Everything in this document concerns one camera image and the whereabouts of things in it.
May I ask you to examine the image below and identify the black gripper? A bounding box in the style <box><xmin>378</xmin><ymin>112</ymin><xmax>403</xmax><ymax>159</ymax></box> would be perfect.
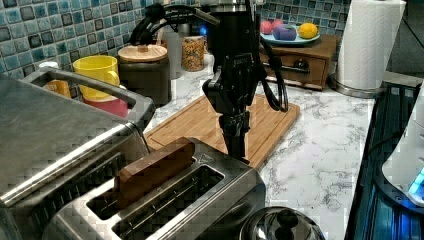
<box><xmin>202</xmin><ymin>53</ymin><xmax>257</xmax><ymax>164</ymax></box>

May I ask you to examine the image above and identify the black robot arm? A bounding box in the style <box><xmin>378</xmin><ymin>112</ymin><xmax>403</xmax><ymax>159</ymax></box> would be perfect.
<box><xmin>202</xmin><ymin>3</ymin><xmax>262</xmax><ymax>161</ymax></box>

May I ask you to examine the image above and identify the silver two-slot toaster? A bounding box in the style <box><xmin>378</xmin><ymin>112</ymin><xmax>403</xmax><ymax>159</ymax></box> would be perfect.
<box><xmin>42</xmin><ymin>140</ymin><xmax>266</xmax><ymax>240</ymax></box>

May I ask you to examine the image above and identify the stainless toaster oven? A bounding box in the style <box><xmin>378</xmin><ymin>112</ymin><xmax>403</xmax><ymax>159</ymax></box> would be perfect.
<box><xmin>0</xmin><ymin>67</ymin><xmax>155</xmax><ymax>240</ymax></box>

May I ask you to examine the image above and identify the bamboo cutting board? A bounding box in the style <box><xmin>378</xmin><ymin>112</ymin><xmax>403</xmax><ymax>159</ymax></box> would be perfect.
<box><xmin>145</xmin><ymin>94</ymin><xmax>300</xmax><ymax>169</ymax></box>

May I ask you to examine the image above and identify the clear jar of cereal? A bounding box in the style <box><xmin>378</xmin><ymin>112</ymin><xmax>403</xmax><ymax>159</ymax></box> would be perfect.
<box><xmin>181</xmin><ymin>36</ymin><xmax>204</xmax><ymax>72</ymax></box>

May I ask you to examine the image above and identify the wooden drawer box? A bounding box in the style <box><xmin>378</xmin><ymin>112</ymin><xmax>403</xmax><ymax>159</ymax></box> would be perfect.
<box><xmin>272</xmin><ymin>35</ymin><xmax>340</xmax><ymax>91</ymax></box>

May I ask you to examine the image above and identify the red plush strawberry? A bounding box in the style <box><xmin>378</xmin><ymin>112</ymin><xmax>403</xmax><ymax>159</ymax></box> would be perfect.
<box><xmin>260</xmin><ymin>21</ymin><xmax>273</xmax><ymax>35</ymax></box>
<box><xmin>272</xmin><ymin>19</ymin><xmax>283</xmax><ymax>28</ymax></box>

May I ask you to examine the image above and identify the translucent plastic utensil cup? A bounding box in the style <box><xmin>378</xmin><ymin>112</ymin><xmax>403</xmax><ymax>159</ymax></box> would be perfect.
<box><xmin>163</xmin><ymin>31</ymin><xmax>182</xmax><ymax>79</ymax></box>

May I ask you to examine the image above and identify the chrome kettle lid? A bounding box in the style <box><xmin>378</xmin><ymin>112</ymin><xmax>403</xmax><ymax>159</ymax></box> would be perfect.
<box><xmin>239</xmin><ymin>206</ymin><xmax>326</xmax><ymax>240</ymax></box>

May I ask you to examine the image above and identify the purple plush fruit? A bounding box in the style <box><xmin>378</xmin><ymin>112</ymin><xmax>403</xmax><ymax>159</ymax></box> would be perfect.
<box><xmin>273</xmin><ymin>24</ymin><xmax>297</xmax><ymax>41</ymax></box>

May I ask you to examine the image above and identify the dark canister with wooden lid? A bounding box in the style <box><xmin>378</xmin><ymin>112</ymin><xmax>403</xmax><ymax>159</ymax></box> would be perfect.
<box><xmin>118</xmin><ymin>44</ymin><xmax>172</xmax><ymax>107</ymax></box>

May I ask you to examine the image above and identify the light blue plate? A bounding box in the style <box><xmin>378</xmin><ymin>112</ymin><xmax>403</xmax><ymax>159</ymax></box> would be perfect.
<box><xmin>260</xmin><ymin>25</ymin><xmax>321</xmax><ymax>46</ymax></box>

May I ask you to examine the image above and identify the wooden toast slice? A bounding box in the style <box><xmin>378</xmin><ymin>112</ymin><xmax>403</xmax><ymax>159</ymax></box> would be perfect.
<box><xmin>113</xmin><ymin>137</ymin><xmax>195</xmax><ymax>209</ymax></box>

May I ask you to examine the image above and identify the yellow plush lemon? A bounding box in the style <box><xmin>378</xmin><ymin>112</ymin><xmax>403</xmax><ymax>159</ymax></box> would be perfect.
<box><xmin>297</xmin><ymin>23</ymin><xmax>318</xmax><ymax>39</ymax></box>

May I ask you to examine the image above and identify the red mug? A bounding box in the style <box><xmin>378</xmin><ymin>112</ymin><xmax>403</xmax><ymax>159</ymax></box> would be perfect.
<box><xmin>83</xmin><ymin>96</ymin><xmax>128</xmax><ymax>118</ymax></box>

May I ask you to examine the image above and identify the yellow ceramic mug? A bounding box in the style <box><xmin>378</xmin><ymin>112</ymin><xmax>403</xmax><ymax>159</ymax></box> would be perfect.
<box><xmin>73</xmin><ymin>55</ymin><xmax>120</xmax><ymax>100</ymax></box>

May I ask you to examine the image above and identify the white paper towel roll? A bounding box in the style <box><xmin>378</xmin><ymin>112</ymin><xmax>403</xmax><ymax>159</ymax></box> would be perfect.
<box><xmin>328</xmin><ymin>0</ymin><xmax>406</xmax><ymax>99</ymax></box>

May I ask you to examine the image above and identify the black cable bundle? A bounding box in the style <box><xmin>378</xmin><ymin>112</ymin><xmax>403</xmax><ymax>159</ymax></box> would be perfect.
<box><xmin>128</xmin><ymin>0</ymin><xmax>290</xmax><ymax>113</ymax></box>

